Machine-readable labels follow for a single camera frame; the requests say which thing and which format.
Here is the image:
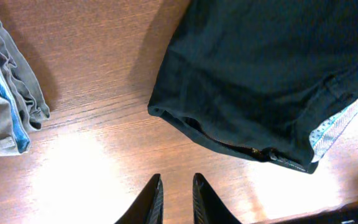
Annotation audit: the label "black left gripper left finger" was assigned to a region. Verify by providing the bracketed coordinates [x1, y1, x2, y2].
[116, 174, 163, 224]

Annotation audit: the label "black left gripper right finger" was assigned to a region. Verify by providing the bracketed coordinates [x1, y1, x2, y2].
[193, 173, 241, 224]

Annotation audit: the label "black shorts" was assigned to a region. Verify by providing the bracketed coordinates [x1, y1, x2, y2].
[148, 0, 358, 174]

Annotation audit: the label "folded khaki shorts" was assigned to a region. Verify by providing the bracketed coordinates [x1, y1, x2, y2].
[0, 21, 50, 157]

